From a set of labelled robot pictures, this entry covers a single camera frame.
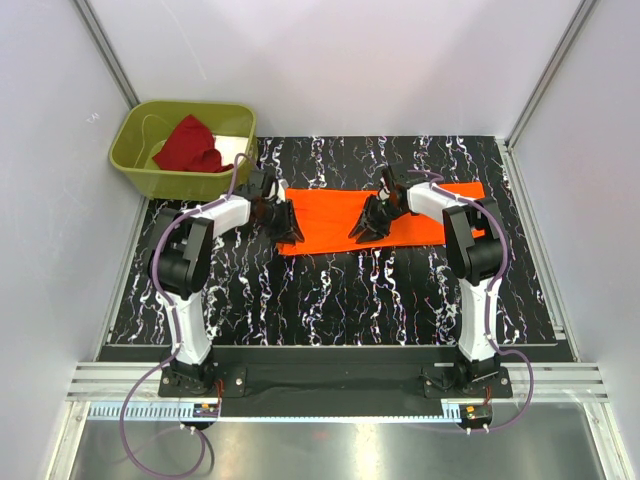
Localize dark red t shirt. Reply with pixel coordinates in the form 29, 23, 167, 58
153, 115, 233, 174

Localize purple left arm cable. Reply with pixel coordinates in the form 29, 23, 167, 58
152, 152, 259, 351

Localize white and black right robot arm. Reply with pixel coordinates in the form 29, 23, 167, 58
349, 182, 509, 397

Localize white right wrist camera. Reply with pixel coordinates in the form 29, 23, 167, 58
377, 186, 390, 201

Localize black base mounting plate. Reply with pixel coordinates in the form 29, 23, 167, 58
158, 346, 513, 421

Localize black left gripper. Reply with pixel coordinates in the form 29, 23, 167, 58
255, 199, 304, 245

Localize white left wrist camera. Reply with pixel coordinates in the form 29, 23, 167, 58
268, 179, 288, 203

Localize black marbled table mat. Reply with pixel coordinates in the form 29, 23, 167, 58
107, 135, 564, 347

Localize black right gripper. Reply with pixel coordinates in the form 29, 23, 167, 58
349, 195, 406, 245

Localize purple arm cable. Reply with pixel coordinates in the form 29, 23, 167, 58
407, 169, 511, 351
152, 152, 259, 351

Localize white cloth in bin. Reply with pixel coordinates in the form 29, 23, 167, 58
214, 135, 249, 166

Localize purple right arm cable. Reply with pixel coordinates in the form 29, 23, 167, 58
407, 169, 511, 351

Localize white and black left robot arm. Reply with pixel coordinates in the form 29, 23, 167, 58
147, 171, 304, 396

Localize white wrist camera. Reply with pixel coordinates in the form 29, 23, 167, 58
377, 186, 390, 201
268, 179, 288, 203

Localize aluminium frame rail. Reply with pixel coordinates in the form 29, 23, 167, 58
71, 0, 140, 109

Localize orange t shirt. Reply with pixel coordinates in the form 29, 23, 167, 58
277, 180, 487, 257

